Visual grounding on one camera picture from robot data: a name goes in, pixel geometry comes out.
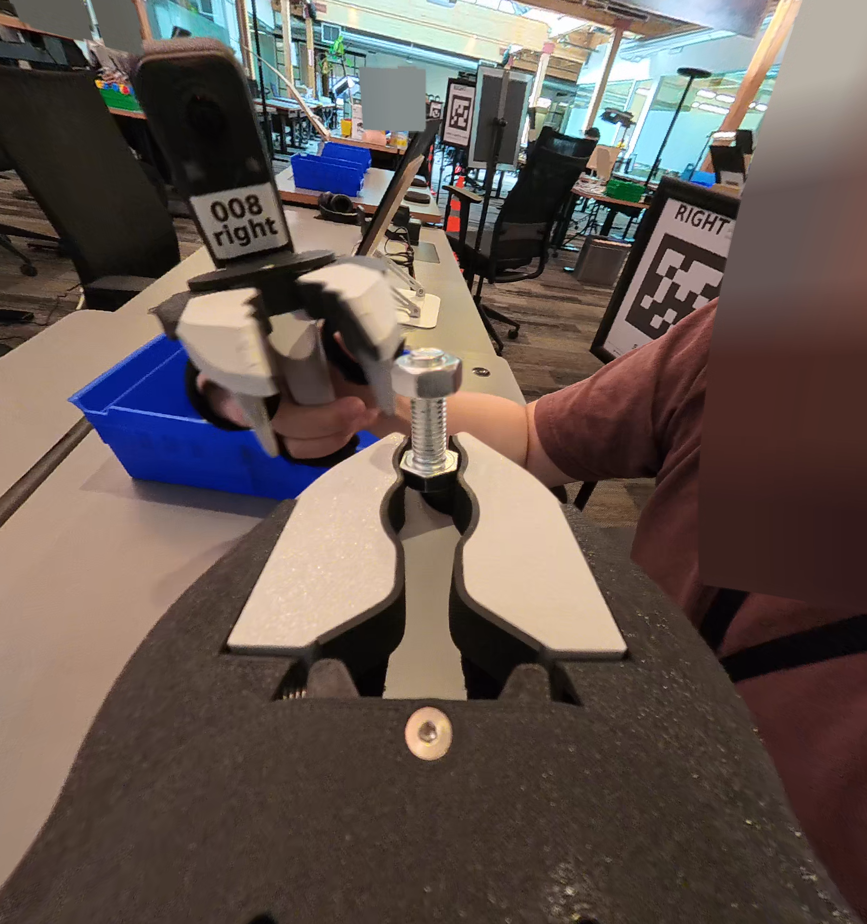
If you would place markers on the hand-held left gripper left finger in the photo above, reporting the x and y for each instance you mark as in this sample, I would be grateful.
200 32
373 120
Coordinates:
332 563

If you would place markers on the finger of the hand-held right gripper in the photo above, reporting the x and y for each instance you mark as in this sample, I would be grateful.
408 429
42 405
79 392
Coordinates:
220 339
368 303

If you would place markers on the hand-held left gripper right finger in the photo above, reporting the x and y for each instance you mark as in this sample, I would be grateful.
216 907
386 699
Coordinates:
534 570

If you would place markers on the steel hex nut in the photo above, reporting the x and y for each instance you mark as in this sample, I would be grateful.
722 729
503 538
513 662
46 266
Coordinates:
426 375

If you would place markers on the blue plastic bin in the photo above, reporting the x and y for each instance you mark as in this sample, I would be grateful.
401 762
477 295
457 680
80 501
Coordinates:
159 447

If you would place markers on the steel hex bolt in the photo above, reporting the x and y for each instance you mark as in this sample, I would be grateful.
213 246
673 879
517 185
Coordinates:
427 433

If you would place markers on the person's right forearm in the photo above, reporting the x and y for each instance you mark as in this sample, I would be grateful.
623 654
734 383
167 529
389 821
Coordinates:
491 433

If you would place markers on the person's right hand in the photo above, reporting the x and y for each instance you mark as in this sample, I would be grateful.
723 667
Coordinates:
318 426

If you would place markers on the wooden book stand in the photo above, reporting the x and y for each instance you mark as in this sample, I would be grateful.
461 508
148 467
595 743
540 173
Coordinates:
393 202

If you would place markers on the black headphones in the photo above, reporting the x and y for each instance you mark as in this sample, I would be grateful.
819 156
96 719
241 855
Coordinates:
328 206

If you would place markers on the orange traffic cone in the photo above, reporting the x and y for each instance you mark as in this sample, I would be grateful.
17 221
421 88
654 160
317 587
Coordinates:
453 216

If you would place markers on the blue storage bin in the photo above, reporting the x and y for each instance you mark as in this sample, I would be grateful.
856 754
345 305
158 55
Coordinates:
332 173

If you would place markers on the black office chair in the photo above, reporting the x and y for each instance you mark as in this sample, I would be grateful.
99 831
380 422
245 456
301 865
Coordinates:
79 180
541 188

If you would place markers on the framed marker sign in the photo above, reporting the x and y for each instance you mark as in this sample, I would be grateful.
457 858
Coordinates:
461 112
664 274

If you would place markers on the grey display on stand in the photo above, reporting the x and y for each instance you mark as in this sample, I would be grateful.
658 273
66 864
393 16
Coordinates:
502 115

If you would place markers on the grey waste bin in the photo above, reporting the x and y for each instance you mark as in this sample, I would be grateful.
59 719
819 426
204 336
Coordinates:
603 260

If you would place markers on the green plastic bin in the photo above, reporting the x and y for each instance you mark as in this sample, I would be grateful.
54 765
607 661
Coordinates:
628 191

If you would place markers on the black floor lamp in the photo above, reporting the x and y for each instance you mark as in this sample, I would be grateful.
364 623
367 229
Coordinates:
693 71

